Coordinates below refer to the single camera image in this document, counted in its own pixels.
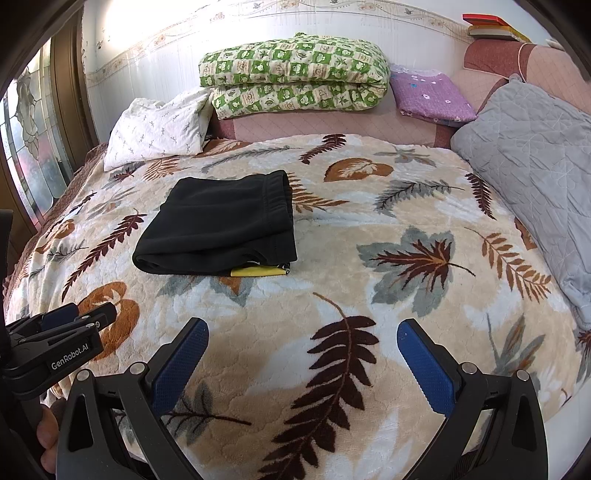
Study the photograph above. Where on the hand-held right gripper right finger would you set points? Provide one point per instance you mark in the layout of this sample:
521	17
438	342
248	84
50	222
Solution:
427	364

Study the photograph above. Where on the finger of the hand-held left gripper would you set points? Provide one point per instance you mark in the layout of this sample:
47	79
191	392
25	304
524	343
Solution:
60	316
69	330

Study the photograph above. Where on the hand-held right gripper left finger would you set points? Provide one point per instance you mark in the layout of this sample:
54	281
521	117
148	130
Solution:
180	364

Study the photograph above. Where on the black pants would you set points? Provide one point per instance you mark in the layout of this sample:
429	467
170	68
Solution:
217	221

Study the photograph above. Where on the person's left hand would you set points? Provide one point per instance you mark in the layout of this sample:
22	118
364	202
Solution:
46	434

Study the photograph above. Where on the leaf print blanket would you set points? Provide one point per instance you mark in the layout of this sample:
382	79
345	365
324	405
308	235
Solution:
369	221

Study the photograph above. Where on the glass window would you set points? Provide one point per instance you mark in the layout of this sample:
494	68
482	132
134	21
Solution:
32	138

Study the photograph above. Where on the white patterned pillow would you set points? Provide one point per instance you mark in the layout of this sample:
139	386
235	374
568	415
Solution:
157	129

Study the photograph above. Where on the grey quilted pillow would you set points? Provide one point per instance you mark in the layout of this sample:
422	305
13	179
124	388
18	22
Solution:
531	161

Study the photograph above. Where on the pink quilted bed sheet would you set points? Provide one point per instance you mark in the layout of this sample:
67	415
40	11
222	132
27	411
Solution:
323	124

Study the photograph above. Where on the purple flowered folded cloth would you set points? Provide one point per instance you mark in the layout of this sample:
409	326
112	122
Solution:
429	94

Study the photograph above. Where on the pink padded headboard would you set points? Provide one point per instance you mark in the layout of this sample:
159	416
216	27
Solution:
489	60

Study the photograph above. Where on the green checked folded quilt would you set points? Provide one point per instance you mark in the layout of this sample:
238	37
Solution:
295	69

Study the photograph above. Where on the beige book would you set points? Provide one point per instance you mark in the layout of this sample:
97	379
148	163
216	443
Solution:
494	33

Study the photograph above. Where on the red book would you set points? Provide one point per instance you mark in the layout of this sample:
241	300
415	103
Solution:
482	19

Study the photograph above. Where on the wooden door frame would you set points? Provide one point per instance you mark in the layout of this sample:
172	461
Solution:
74	92

